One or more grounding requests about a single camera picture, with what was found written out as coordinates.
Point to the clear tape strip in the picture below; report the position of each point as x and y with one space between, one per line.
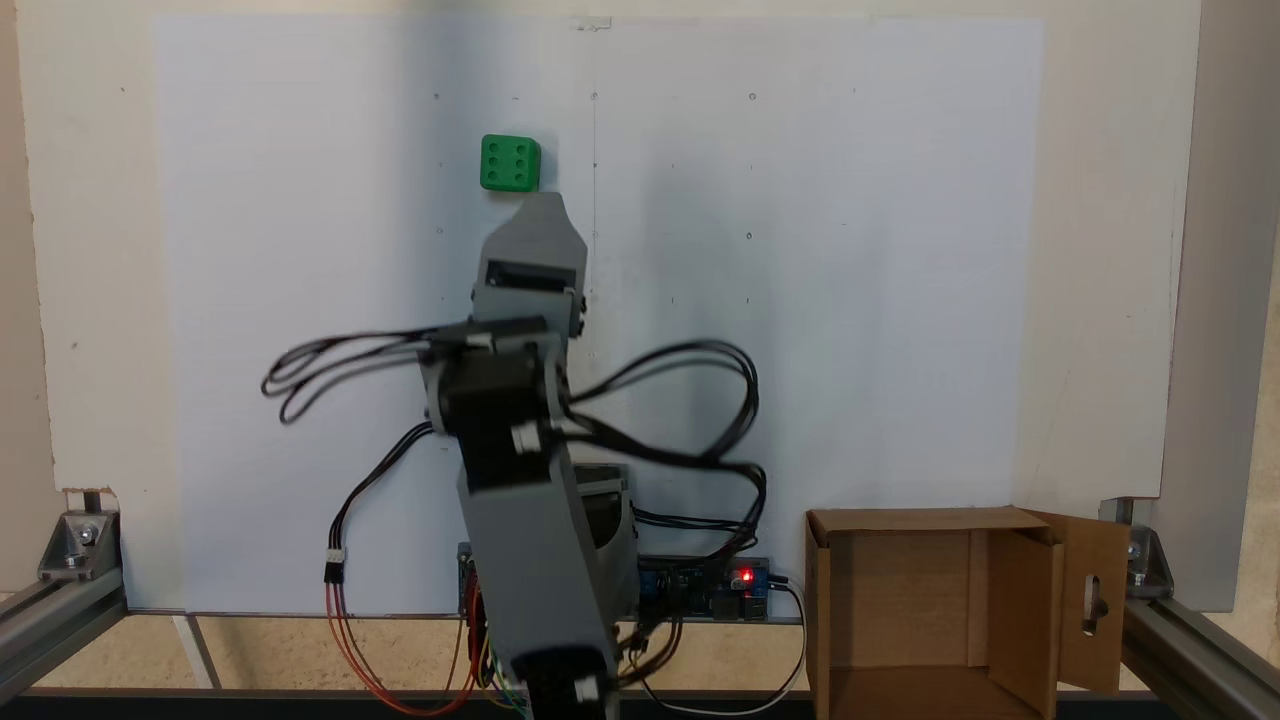
592 23

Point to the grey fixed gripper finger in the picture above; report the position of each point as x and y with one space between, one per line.
540 230

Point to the white paper sheet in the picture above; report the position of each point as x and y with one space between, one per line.
300 250

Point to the white backing board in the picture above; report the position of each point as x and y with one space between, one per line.
1100 250

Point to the aluminium frame profile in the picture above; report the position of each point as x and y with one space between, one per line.
50 620
1200 650

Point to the brown cardboard box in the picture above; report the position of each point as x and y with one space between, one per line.
900 610

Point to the green die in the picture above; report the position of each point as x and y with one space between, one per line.
508 163

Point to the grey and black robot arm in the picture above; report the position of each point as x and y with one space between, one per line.
530 560

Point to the blue circuit board red light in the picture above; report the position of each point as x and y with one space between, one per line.
690 590

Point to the metal corner bracket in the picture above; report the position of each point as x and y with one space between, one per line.
78 545
1148 560

